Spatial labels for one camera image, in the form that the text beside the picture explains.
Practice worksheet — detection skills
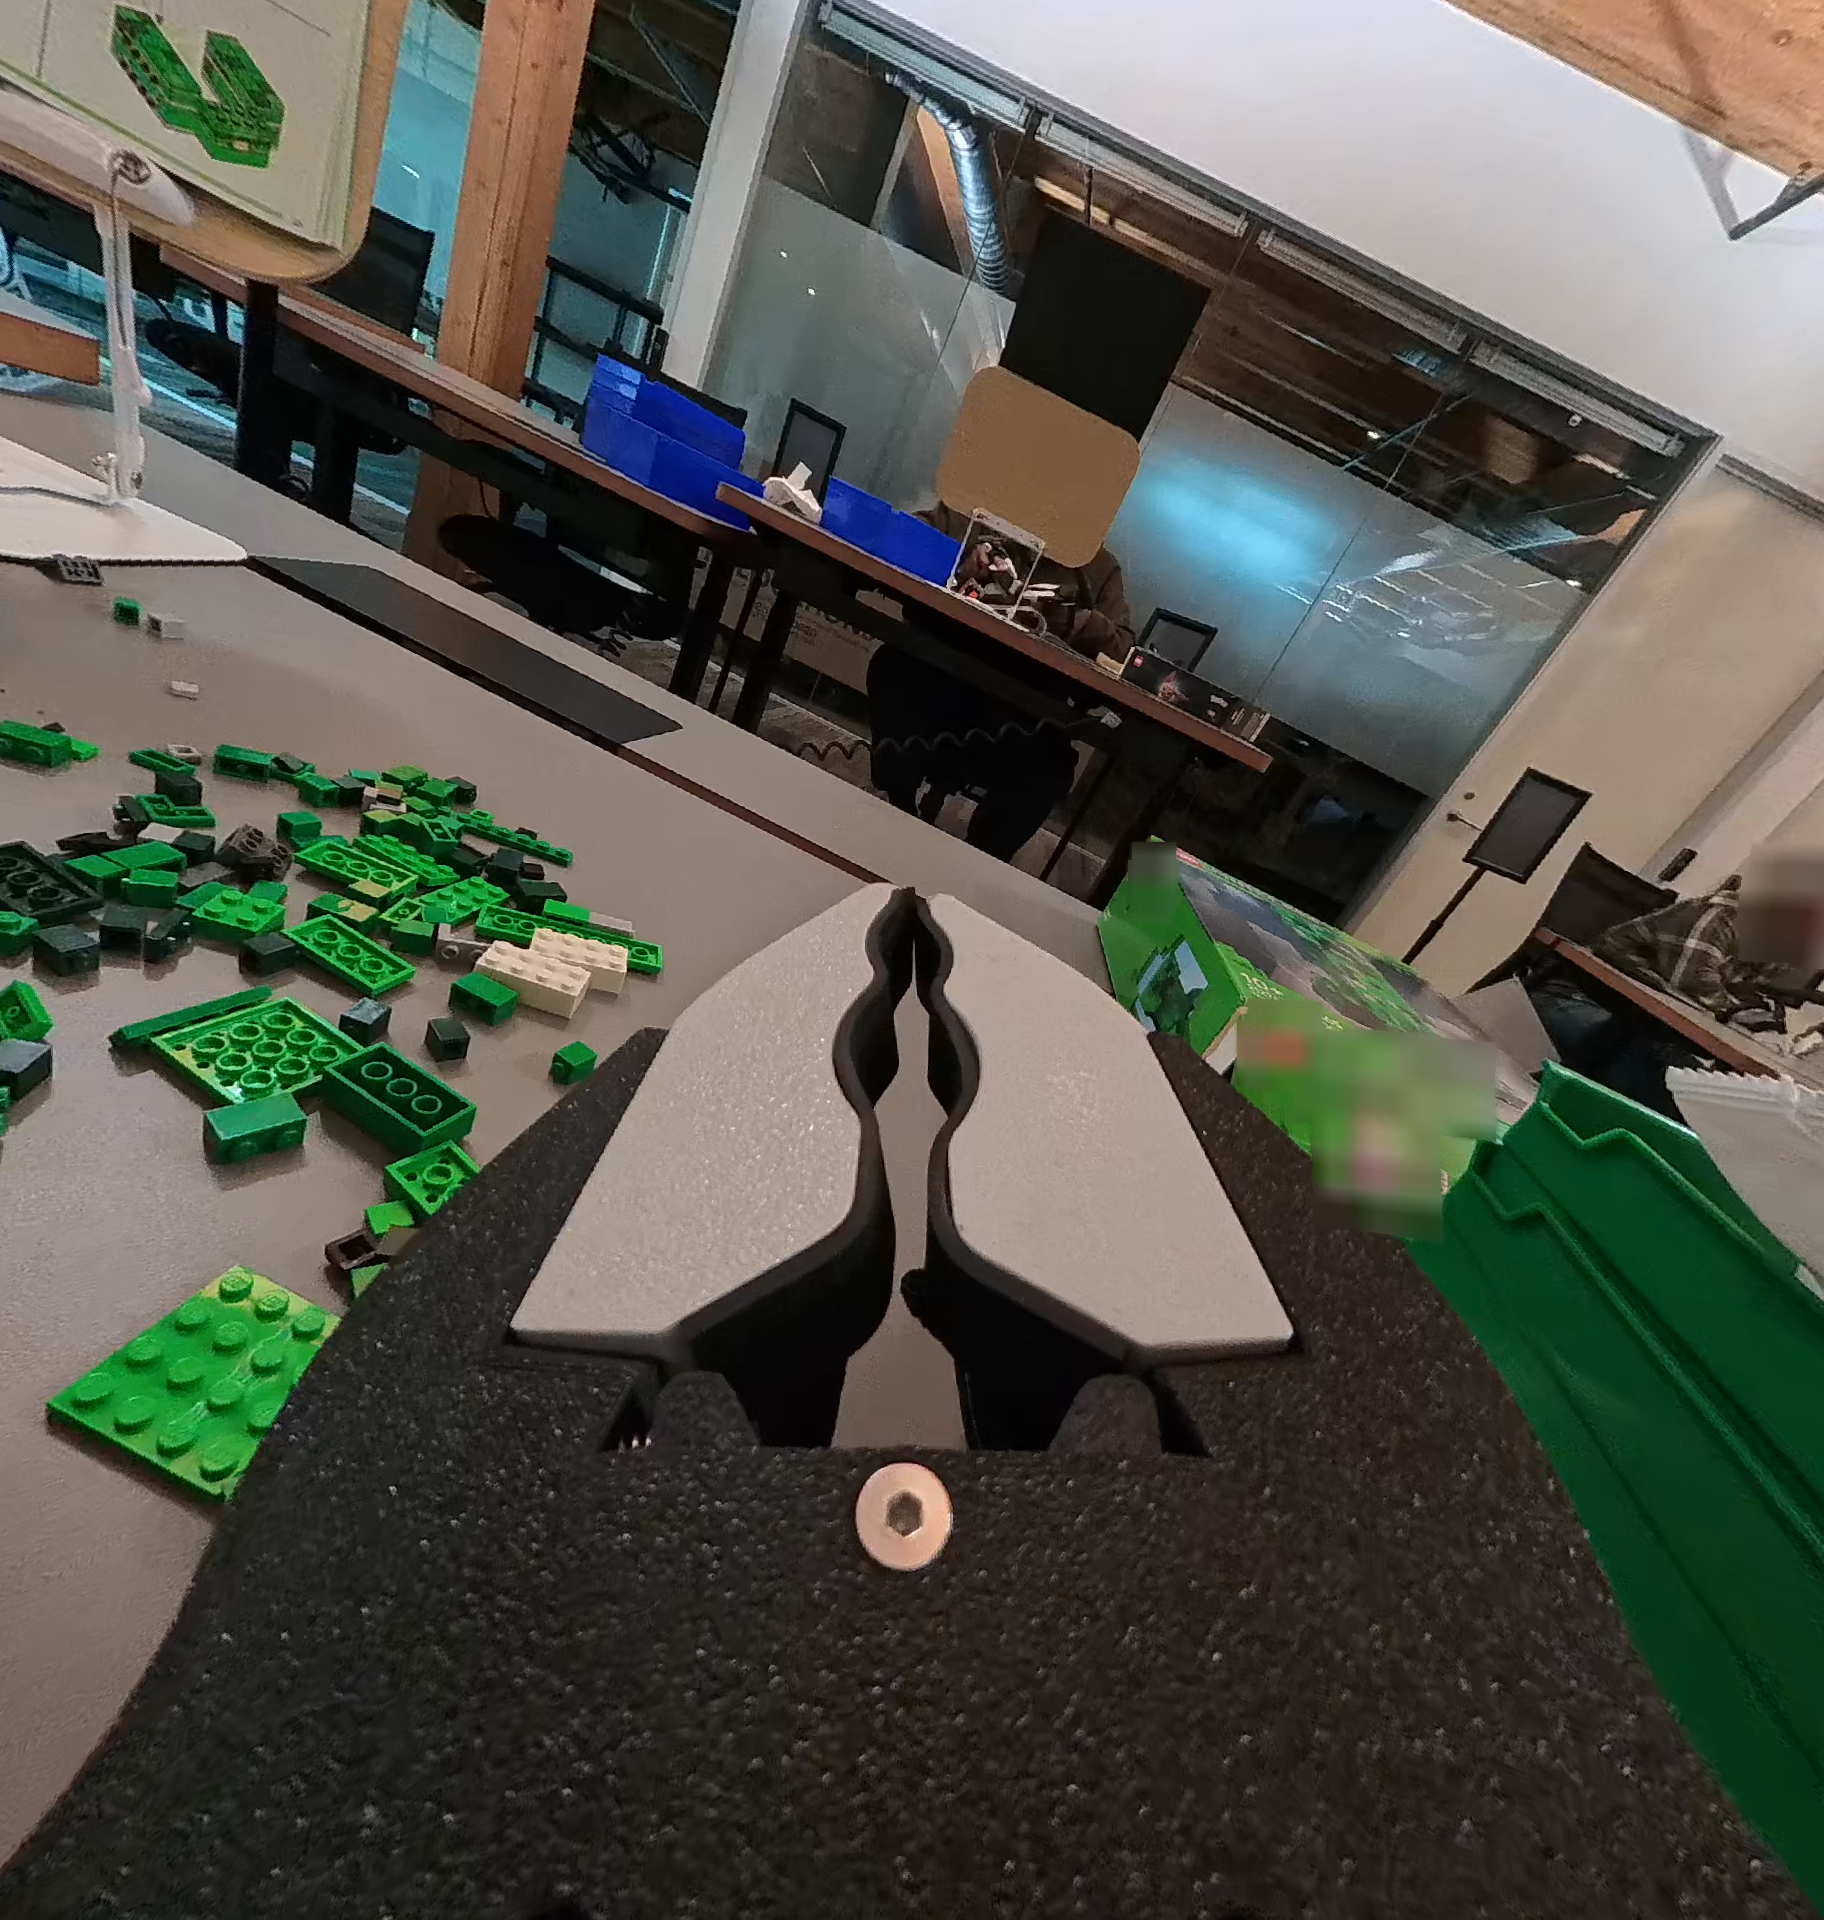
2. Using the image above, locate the pile of green toy bricks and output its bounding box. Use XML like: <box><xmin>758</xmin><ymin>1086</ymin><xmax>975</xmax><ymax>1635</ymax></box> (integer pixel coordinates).
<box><xmin>0</xmin><ymin>703</ymin><xmax>665</xmax><ymax>1307</ymax></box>

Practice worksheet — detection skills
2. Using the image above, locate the white paper bag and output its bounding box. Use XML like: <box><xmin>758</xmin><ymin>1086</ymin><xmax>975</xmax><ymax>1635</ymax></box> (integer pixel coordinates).
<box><xmin>1665</xmin><ymin>1064</ymin><xmax>1824</xmax><ymax>1307</ymax></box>

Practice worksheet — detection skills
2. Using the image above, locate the black office chair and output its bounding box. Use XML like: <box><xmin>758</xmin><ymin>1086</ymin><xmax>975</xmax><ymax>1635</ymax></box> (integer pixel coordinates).
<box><xmin>1537</xmin><ymin>844</ymin><xmax>1664</xmax><ymax>949</ymax></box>
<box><xmin>445</xmin><ymin>510</ymin><xmax>673</xmax><ymax>647</ymax></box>

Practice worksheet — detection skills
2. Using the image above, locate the long wooden table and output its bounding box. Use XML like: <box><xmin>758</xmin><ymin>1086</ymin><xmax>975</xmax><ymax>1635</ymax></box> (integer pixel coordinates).
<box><xmin>1534</xmin><ymin>926</ymin><xmax>1813</xmax><ymax>1081</ymax></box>

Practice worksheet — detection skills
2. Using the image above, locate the green toy set box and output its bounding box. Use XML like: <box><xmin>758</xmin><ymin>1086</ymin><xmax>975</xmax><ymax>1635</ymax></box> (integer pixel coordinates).
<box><xmin>1097</xmin><ymin>846</ymin><xmax>1544</xmax><ymax>1081</ymax></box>

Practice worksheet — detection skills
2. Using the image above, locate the grey desk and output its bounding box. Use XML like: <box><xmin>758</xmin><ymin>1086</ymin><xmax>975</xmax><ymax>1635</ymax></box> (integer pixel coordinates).
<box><xmin>0</xmin><ymin>382</ymin><xmax>1153</xmax><ymax>1891</ymax></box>

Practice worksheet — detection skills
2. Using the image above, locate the dark toy set box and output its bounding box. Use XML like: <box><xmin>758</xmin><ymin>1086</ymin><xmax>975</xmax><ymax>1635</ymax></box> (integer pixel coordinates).
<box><xmin>1121</xmin><ymin>647</ymin><xmax>1273</xmax><ymax>744</ymax></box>

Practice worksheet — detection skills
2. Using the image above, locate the black desk cable panel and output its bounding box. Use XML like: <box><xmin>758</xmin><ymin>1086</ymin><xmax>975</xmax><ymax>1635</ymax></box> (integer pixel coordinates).
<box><xmin>251</xmin><ymin>553</ymin><xmax>684</xmax><ymax>748</ymax></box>

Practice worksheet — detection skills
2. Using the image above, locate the wooden post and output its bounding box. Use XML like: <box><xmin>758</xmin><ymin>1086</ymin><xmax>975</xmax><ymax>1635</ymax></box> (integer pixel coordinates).
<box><xmin>402</xmin><ymin>0</ymin><xmax>600</xmax><ymax>558</ymax></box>

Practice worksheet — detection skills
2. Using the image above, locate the black sign stand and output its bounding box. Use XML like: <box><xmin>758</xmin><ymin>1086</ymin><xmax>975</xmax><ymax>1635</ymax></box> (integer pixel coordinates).
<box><xmin>1397</xmin><ymin>767</ymin><xmax>1591</xmax><ymax>962</ymax></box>

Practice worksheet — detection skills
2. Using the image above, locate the green plastic bin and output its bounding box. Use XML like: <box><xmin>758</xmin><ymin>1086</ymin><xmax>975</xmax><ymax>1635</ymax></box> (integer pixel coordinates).
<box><xmin>1405</xmin><ymin>1056</ymin><xmax>1824</xmax><ymax>1920</ymax></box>

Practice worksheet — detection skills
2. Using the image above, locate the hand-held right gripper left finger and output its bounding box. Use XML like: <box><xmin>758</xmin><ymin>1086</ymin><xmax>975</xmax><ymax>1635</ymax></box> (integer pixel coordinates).
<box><xmin>509</xmin><ymin>881</ymin><xmax>917</xmax><ymax>1446</ymax></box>

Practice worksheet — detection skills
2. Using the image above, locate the black wall panel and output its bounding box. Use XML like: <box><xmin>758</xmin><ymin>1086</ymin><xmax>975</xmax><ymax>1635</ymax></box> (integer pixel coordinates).
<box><xmin>1001</xmin><ymin>209</ymin><xmax>1212</xmax><ymax>438</ymax></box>

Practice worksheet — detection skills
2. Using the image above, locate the blue plastic bin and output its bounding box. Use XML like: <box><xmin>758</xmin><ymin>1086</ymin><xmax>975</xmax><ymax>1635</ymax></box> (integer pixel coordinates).
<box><xmin>582</xmin><ymin>352</ymin><xmax>750</xmax><ymax>520</ymax></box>
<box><xmin>822</xmin><ymin>476</ymin><xmax>961</xmax><ymax>583</ymax></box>

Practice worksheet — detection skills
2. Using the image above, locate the instruction booklet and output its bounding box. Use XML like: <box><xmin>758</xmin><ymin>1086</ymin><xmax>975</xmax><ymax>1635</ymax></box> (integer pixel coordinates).
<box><xmin>0</xmin><ymin>0</ymin><xmax>374</xmax><ymax>250</ymax></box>

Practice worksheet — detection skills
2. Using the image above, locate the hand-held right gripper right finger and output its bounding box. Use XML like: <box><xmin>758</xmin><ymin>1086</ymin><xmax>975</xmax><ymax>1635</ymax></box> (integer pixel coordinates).
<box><xmin>900</xmin><ymin>892</ymin><xmax>1298</xmax><ymax>1449</ymax></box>

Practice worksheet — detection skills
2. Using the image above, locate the large bright green plate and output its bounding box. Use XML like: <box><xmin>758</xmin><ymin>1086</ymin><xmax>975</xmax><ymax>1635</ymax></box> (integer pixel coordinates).
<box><xmin>45</xmin><ymin>1265</ymin><xmax>342</xmax><ymax>1502</ymax></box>

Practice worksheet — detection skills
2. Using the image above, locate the white toy brick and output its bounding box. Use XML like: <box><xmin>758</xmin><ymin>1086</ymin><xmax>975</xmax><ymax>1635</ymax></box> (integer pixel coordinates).
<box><xmin>475</xmin><ymin>939</ymin><xmax>592</xmax><ymax>1019</ymax></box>
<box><xmin>528</xmin><ymin>926</ymin><xmax>631</xmax><ymax>996</ymax></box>

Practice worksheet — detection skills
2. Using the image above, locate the metal air duct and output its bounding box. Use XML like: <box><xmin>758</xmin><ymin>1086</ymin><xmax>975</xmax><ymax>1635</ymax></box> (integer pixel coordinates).
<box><xmin>911</xmin><ymin>104</ymin><xmax>1034</xmax><ymax>287</ymax></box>

